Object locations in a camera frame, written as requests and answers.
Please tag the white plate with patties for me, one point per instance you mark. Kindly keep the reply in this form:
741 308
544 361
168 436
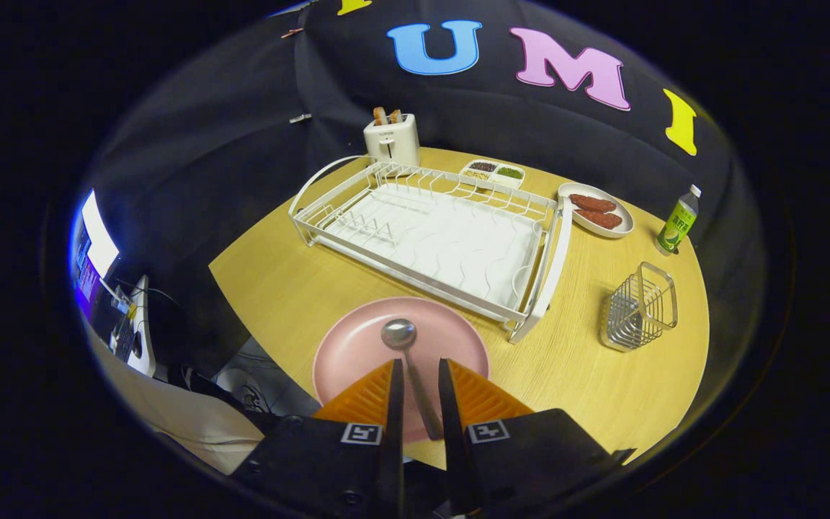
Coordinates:
627 216

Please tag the silver cloth clip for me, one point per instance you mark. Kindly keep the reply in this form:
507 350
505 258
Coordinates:
300 117

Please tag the brown meat patty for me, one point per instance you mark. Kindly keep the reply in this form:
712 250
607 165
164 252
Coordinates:
591 203
600 219

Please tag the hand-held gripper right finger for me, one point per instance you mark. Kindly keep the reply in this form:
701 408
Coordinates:
454 447

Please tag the white divided dish with beans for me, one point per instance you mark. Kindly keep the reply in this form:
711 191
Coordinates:
493 182

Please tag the pink plate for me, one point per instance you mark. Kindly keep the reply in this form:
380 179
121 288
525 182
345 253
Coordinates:
357 346

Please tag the pink cloth clip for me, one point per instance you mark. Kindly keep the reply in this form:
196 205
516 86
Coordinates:
291 32

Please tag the computer monitor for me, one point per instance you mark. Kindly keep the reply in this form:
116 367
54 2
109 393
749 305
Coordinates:
98 238

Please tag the white side desk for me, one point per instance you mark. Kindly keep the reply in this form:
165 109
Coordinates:
143 339

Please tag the white toaster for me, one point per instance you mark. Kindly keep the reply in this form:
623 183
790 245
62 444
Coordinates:
393 140

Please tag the green label drink bottle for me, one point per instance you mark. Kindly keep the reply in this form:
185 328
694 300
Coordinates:
678 227

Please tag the person's light clothing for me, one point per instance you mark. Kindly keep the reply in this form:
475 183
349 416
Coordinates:
184 432

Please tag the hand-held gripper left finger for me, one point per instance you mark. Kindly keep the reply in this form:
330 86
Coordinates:
392 447

